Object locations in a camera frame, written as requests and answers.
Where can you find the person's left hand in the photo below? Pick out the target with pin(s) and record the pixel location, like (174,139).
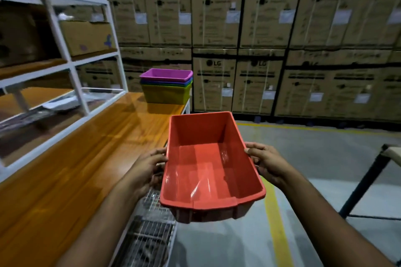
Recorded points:
(142,171)

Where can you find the yellow-green plastic bin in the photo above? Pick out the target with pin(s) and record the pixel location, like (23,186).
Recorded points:
(166,94)

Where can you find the dark cardboard box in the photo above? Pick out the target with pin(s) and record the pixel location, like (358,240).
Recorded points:
(22,35)

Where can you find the white papers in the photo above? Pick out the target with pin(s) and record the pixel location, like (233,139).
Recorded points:
(62,102)

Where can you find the blue plastic bin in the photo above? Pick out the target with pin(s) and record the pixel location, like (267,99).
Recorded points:
(167,83)

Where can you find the person's right forearm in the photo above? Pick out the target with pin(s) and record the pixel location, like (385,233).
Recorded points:
(325,229)

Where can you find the wall of large cardboard boxes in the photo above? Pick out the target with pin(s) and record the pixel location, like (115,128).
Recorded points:
(282,26)

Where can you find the white metal shelf rack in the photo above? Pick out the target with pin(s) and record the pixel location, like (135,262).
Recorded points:
(75,79)

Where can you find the person's left forearm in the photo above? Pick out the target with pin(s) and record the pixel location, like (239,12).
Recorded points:
(103,226)

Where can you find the purple plastic bin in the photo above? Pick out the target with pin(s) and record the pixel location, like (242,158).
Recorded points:
(166,74)

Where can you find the red plastic bin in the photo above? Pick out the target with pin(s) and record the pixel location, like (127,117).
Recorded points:
(206,169)

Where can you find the person's right thumb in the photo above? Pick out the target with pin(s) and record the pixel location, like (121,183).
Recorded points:
(254,146)

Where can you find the person's left thumb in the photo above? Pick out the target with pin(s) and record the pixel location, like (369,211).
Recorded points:
(159,158)

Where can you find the small cardboard box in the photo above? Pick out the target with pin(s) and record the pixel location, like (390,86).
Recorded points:
(86,36)

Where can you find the person's right hand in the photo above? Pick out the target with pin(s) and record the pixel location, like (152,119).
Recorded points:
(269,163)

